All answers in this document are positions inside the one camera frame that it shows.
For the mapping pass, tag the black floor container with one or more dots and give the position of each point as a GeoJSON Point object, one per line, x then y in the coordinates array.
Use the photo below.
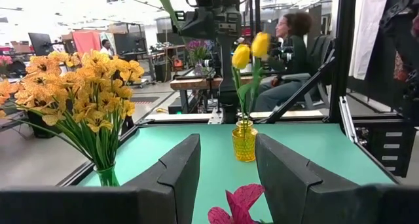
{"type": "Point", "coordinates": [41, 129]}

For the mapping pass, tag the white hanging cloth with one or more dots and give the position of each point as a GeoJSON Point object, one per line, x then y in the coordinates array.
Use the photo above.
{"type": "Point", "coordinates": [370, 30]}

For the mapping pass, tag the black trash bin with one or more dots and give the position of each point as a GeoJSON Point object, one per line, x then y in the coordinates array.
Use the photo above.
{"type": "Point", "coordinates": [162, 71]}

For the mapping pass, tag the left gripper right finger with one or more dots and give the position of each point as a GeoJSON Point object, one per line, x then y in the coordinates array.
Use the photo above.
{"type": "Point", "coordinates": [288, 184]}

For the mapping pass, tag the orange artificial flower bunch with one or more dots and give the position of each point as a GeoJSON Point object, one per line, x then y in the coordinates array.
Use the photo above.
{"type": "Point", "coordinates": [108, 70]}
{"type": "Point", "coordinates": [39, 83]}

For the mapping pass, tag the red artificial flower bunch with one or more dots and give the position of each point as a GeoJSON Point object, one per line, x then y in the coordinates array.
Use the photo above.
{"type": "Point", "coordinates": [242, 201]}

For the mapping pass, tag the silver metal bracket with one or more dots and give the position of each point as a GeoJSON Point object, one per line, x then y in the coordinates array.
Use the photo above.
{"type": "Point", "coordinates": [347, 119]}

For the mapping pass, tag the wooden workbench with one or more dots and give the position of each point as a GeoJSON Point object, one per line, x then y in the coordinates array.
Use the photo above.
{"type": "Point", "coordinates": [196, 83]}

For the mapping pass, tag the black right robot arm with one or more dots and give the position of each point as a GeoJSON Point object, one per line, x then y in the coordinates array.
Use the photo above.
{"type": "Point", "coordinates": [227, 73]}

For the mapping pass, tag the black computer monitor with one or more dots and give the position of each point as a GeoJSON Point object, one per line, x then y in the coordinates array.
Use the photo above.
{"type": "Point", "coordinates": [41, 44]}

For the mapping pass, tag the green glass vase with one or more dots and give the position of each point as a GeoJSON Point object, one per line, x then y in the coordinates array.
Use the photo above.
{"type": "Point", "coordinates": [106, 178]}

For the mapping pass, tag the pink hanging cloth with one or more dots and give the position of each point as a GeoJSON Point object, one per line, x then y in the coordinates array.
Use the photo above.
{"type": "Point", "coordinates": [86, 40]}

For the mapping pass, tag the yellow glass vase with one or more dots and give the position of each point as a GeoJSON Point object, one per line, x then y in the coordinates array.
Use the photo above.
{"type": "Point", "coordinates": [244, 145]}

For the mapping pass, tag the teal table mat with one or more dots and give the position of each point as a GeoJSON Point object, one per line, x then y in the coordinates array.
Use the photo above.
{"type": "Point", "coordinates": [311, 142]}

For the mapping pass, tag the purple flower bouquet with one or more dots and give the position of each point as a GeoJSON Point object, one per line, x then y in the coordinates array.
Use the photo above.
{"type": "Point", "coordinates": [198, 48]}

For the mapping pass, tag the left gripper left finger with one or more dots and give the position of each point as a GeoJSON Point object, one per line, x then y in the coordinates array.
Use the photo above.
{"type": "Point", "coordinates": [183, 171]}

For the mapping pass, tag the person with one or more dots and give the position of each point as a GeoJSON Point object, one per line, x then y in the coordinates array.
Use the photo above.
{"type": "Point", "coordinates": [294, 53]}
{"type": "Point", "coordinates": [105, 48]}

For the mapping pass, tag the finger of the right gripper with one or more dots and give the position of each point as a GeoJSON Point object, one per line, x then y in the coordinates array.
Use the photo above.
{"type": "Point", "coordinates": [180, 16]}
{"type": "Point", "coordinates": [201, 26]}

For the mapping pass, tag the black office chair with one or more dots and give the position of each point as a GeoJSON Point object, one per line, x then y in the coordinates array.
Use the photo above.
{"type": "Point", "coordinates": [319, 53]}

